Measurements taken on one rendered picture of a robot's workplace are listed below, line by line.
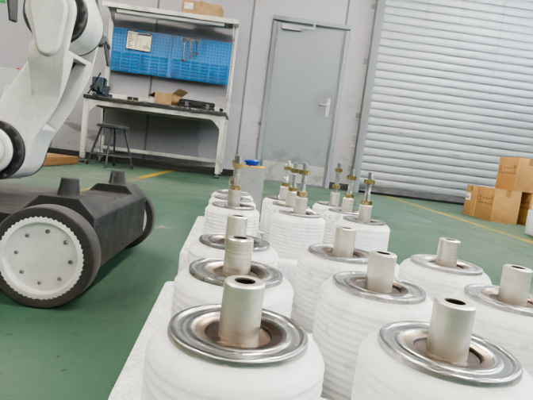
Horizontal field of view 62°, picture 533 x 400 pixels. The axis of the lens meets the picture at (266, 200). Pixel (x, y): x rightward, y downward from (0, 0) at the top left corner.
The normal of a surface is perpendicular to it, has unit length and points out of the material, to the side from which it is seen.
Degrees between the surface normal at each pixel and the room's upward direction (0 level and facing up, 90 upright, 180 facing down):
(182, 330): 4
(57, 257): 90
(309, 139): 90
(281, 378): 43
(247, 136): 90
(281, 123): 90
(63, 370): 0
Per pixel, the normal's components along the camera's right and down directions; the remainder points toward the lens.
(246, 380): 0.18, -0.65
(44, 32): 0.04, 0.11
